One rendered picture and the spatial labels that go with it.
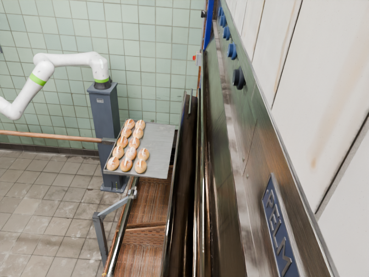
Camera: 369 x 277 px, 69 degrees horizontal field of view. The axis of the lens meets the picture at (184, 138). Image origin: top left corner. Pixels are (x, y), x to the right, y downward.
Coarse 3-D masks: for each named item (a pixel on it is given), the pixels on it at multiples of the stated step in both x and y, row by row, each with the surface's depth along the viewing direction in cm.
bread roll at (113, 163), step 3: (111, 159) 154; (114, 159) 154; (117, 159) 156; (108, 162) 153; (111, 162) 153; (114, 162) 153; (117, 162) 155; (108, 165) 152; (111, 165) 152; (114, 165) 153; (117, 165) 154; (108, 168) 152; (111, 168) 152; (114, 168) 153
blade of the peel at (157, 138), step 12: (120, 132) 181; (132, 132) 186; (144, 132) 186; (156, 132) 187; (168, 132) 188; (144, 144) 176; (156, 144) 177; (168, 144) 177; (156, 156) 167; (168, 156) 167; (120, 168) 156; (132, 168) 157; (156, 168) 158; (168, 168) 159
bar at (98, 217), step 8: (152, 120) 200; (136, 176) 152; (136, 184) 148; (128, 192) 143; (136, 192) 143; (120, 200) 149; (128, 200) 138; (112, 208) 150; (128, 208) 134; (96, 216) 155; (104, 216) 156; (128, 216) 131; (96, 224) 158; (96, 232) 163; (104, 232) 168; (120, 232) 123; (104, 240) 170; (120, 240) 120; (104, 248) 173; (120, 248) 118; (104, 256) 178; (112, 256) 114; (104, 264) 184; (112, 264) 110; (112, 272) 108
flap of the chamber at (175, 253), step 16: (192, 96) 184; (192, 112) 167; (192, 128) 153; (176, 144) 139; (192, 144) 141; (192, 160) 130; (192, 176) 122; (176, 192) 112; (192, 192) 114; (176, 208) 105; (192, 208) 107; (176, 224) 99; (192, 224) 101; (176, 240) 94; (192, 240) 96; (176, 256) 90; (192, 256) 91; (160, 272) 84; (176, 272) 85; (192, 272) 87
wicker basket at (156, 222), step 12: (132, 180) 210; (144, 180) 227; (156, 180) 226; (168, 180) 225; (144, 192) 220; (156, 192) 221; (168, 192) 221; (132, 204) 209; (156, 204) 211; (168, 204) 212; (132, 216) 201; (144, 216) 201; (156, 216) 202; (132, 228) 178
